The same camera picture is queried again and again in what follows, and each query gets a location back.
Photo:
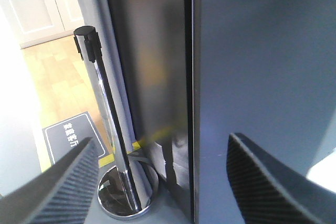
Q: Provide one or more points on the white panelled cabinet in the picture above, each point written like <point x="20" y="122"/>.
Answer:
<point x="37" y="21"/>

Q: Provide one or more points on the chrome stanchion post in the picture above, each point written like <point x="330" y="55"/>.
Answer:
<point x="126" y="190"/>

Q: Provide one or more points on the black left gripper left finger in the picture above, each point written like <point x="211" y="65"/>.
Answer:
<point x="61" y="194"/>

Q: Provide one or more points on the dark floor sign sticker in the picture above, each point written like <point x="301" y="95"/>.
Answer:
<point x="61" y="137"/>

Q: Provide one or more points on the fridge door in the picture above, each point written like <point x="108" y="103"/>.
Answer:
<point x="265" y="68"/>

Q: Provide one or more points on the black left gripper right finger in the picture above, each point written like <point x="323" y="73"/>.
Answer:
<point x="268" y="191"/>

